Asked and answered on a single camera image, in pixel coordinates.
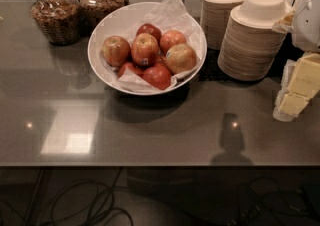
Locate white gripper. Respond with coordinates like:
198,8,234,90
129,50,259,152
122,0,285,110
272,12,320,122

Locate red-yellow apple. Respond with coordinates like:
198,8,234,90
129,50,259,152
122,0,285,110
131,33,159,67

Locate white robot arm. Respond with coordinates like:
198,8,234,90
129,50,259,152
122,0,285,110
273,0,320,122

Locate right yellow-green apple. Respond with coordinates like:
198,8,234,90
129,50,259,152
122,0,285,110
165,43,197,74

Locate front red apple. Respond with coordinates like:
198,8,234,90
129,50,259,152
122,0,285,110
142,66,171,90

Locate back right red apple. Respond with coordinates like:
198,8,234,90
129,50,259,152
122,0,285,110
160,29,187,54

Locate back dark red apple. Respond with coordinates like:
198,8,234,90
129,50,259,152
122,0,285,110
136,23,162,41

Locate small front-left red apple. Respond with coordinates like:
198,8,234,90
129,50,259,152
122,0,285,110
118,62,144,77

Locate left yellow-red apple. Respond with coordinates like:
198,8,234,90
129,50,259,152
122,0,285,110
102,36,131,67

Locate white ceramic bowl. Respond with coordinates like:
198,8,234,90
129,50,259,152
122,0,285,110
87,1,208,97

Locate front stack of paper bowls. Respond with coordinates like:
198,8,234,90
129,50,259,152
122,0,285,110
218,0,287,81

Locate stack of paper bowls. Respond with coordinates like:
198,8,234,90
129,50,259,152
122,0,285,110
218,0,287,81
200,0,244,50

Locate rear stack of paper bowls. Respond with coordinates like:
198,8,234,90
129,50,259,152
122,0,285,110
200,0,244,50

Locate white paper liner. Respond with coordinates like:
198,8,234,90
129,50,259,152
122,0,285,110
99,0,205,94

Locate middle glass cereal jar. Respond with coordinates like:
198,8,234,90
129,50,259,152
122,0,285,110
79,0,126,33

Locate glass cereal jar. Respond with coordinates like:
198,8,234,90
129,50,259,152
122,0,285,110
30,0,81,45
79,0,126,33

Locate left glass cereal jar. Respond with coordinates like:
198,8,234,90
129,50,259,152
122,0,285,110
30,0,81,45

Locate black floor cables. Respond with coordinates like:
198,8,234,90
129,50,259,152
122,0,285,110
0,167,135,226

